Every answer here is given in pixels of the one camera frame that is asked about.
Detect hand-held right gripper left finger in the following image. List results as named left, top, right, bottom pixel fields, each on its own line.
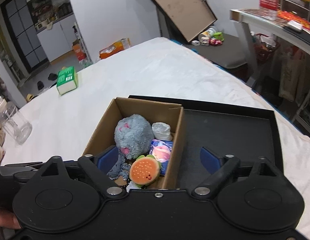
left=38, top=146, right=123, bottom=196

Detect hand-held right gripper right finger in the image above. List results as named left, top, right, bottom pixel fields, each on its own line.
left=191, top=147, right=283, bottom=197

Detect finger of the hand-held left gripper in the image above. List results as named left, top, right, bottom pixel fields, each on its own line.
left=4, top=161, right=44, bottom=172

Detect blue grey knitted cloth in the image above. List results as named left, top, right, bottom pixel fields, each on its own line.
left=106, top=152, right=131, bottom=180

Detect brown cardboard box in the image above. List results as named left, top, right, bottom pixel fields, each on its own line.
left=81, top=97, right=185, bottom=190

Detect black tray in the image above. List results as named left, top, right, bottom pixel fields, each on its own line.
left=128, top=95, right=282, bottom=190

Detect grey fluffy plush toy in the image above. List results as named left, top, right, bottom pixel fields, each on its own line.
left=114, top=114, right=154, bottom=160

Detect burger plush toy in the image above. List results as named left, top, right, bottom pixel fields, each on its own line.
left=129, top=154, right=162, bottom=188

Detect purple snack packet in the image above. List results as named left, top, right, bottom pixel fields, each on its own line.
left=148, top=139, right=174, bottom=178

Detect white wad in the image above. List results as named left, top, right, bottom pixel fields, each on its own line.
left=151, top=122, right=173, bottom=141

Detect person's left hand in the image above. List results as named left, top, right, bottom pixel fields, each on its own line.
left=0, top=208, right=22, bottom=230

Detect clear glass jar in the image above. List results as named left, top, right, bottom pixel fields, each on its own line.
left=0, top=96, right=33, bottom=145

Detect green tissue pack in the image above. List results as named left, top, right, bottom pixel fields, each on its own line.
left=56, top=66, right=78, bottom=96

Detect grey upholstered bench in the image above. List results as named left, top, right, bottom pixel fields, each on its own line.
left=195, top=32, right=248, bottom=69

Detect orange snack bag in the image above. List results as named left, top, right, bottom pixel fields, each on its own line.
left=99, top=38, right=131, bottom=59

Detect orange cardboard box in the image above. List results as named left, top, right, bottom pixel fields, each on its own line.
left=72, top=41, right=86, bottom=61

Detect beige cloth bag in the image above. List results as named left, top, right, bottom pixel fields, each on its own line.
left=279, top=47, right=307, bottom=102

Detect red basket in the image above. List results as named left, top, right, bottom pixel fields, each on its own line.
left=254, top=33, right=281, bottom=64

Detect white plastic tub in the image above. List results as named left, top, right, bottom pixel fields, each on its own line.
left=199, top=27, right=217, bottom=43

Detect white cabinet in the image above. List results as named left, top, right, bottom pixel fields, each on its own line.
left=36, top=14, right=81, bottom=62

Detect dark lattice door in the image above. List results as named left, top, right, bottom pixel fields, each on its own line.
left=0, top=0, right=49, bottom=74

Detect white metal table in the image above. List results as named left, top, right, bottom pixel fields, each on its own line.
left=229, top=9, right=310, bottom=85

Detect large black cardboard-lined lid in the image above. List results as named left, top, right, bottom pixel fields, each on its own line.
left=141, top=0, right=218, bottom=43

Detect red papers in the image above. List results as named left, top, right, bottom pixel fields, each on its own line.
left=278, top=10, right=310, bottom=32

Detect white wire rack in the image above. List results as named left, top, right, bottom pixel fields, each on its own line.
left=73, top=21, right=93, bottom=65

